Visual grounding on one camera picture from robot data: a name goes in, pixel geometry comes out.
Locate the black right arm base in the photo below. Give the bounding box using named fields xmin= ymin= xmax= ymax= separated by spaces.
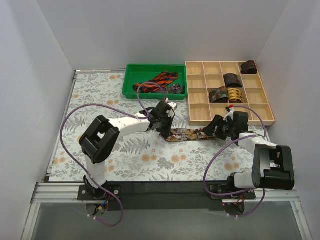
xmin=206 ymin=181 xmax=256 ymax=201

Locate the rolled yellow black tie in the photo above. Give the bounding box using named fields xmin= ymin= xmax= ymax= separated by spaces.
xmin=227 ymin=88 xmax=244 ymax=103

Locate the green plastic tray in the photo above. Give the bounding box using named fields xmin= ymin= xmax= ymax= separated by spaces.
xmin=122 ymin=63 xmax=188 ymax=100

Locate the rolled green brown tie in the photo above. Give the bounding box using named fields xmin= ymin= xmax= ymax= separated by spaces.
xmin=209 ymin=86 xmax=229 ymax=103

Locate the brown cat print tie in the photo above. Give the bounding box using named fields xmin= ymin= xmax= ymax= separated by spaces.
xmin=163 ymin=128 xmax=216 ymax=143

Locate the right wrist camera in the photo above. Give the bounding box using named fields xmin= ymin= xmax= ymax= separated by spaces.
xmin=223 ymin=105 xmax=235 ymax=122

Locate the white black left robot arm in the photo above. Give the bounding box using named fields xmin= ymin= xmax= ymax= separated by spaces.
xmin=79 ymin=100 xmax=178 ymax=200

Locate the rolled dark red tie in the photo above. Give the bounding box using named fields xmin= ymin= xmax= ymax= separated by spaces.
xmin=240 ymin=60 xmax=258 ymax=74

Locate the aluminium frame rail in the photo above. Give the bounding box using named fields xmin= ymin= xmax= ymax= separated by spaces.
xmin=31 ymin=181 xmax=300 ymax=203

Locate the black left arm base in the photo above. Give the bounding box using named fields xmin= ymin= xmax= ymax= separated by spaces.
xmin=77 ymin=184 xmax=122 ymax=201

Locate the rolled dark floral tie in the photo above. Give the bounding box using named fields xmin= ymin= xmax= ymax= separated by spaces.
xmin=223 ymin=73 xmax=243 ymax=88

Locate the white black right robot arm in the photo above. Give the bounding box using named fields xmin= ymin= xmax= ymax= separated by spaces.
xmin=202 ymin=108 xmax=295 ymax=199

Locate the orange navy striped tie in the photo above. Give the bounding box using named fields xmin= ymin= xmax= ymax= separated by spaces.
xmin=139 ymin=71 xmax=179 ymax=93

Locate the wooden compartment organizer box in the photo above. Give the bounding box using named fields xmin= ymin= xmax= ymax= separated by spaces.
xmin=185 ymin=60 xmax=275 ymax=126

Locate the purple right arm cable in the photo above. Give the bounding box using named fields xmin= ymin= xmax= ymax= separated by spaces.
xmin=202 ymin=105 xmax=267 ymax=218

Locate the dark blue patterned tie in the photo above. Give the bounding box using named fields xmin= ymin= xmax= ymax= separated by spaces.
xmin=155 ymin=83 xmax=185 ymax=95

